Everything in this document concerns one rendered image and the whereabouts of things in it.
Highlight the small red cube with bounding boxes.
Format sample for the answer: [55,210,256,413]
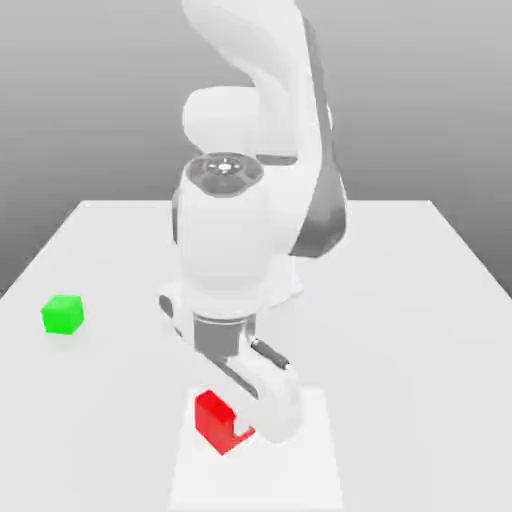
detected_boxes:
[194,389,257,457]

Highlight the small green cube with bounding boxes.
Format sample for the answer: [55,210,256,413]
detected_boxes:
[40,294,86,336]

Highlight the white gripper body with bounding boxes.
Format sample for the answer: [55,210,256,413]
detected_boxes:
[158,281,303,444]

